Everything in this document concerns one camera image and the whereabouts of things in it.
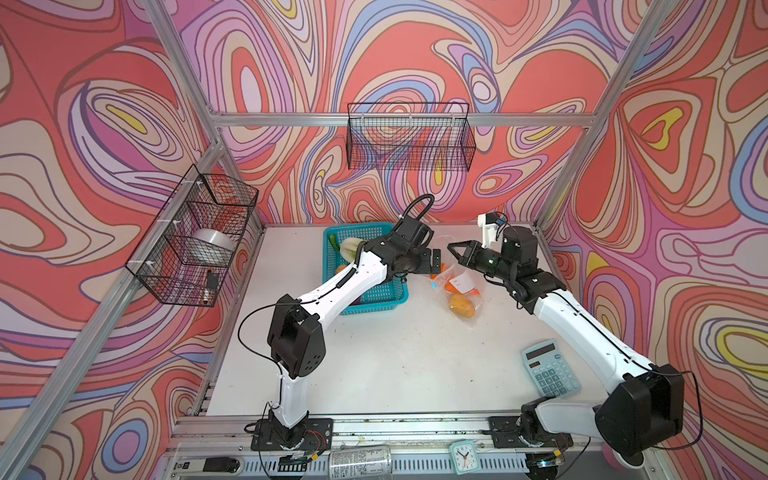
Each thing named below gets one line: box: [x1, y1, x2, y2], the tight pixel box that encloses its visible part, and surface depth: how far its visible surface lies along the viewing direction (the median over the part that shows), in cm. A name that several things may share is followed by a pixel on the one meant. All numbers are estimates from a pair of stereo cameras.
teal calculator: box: [522, 340, 582, 398], surface depth 83 cm
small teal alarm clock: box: [450, 440, 481, 475], surface depth 70 cm
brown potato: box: [449, 293, 475, 318], surface depth 93 cm
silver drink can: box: [328, 445, 393, 480], surface depth 67 cm
